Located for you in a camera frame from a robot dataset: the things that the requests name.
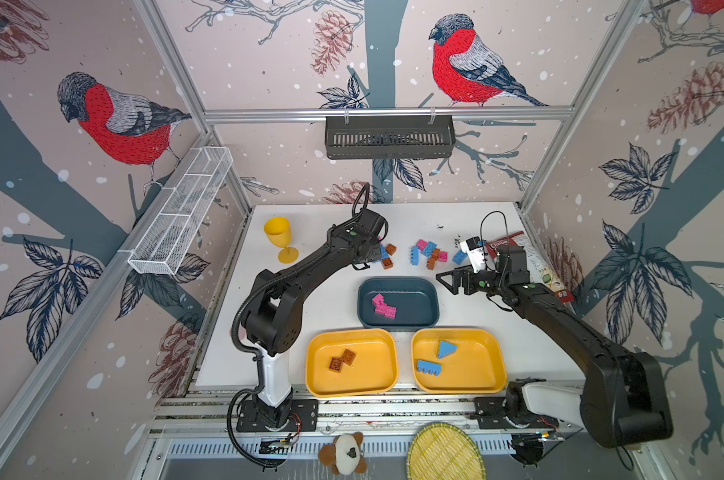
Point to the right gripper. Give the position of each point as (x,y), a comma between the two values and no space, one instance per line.
(458,274)

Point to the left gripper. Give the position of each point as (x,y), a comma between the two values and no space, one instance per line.
(376,256)

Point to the large blue lego brick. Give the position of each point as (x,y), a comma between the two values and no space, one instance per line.
(381,255)

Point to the blue sloped lego brick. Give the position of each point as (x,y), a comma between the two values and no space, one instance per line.
(445,349)

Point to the pink lego brick front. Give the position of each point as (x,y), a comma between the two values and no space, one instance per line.
(381,308)

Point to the small pink lego brick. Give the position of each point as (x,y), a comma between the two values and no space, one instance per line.
(390,312)

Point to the blue long lego brick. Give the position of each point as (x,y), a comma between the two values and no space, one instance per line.
(428,367)

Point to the brown lego brick front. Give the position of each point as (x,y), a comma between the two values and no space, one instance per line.
(348,357)

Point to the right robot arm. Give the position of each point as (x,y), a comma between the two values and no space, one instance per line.
(624,400)

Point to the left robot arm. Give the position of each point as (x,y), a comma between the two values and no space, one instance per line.
(269,321)

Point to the blue lego brick far right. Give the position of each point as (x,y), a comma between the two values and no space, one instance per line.
(460,257)

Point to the blue lego brick right group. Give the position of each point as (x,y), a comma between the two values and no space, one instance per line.
(429,249)

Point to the dark teal tray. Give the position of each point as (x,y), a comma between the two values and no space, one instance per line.
(415,298)

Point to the blue upright lego brick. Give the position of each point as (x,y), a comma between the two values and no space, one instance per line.
(414,255)

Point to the snack package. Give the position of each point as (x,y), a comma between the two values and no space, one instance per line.
(540,270)

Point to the yellow plastic goblet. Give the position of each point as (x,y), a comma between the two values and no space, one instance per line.
(279,233)

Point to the right yellow tray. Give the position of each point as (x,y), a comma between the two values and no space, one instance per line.
(477,367)

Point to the yellow tray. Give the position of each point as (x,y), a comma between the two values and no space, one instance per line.
(477,367)
(375,369)

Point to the black hanging basket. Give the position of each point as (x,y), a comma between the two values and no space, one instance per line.
(389,137)

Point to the left yellow tray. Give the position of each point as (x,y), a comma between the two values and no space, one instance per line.
(375,369)

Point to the woven bamboo plate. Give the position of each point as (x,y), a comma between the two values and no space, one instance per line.
(443,451)

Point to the plush toy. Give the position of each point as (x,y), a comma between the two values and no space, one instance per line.
(344,455)

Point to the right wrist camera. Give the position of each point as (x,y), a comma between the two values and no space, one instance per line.
(475,251)

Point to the white wire basket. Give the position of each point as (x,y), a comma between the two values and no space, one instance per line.
(171,233)

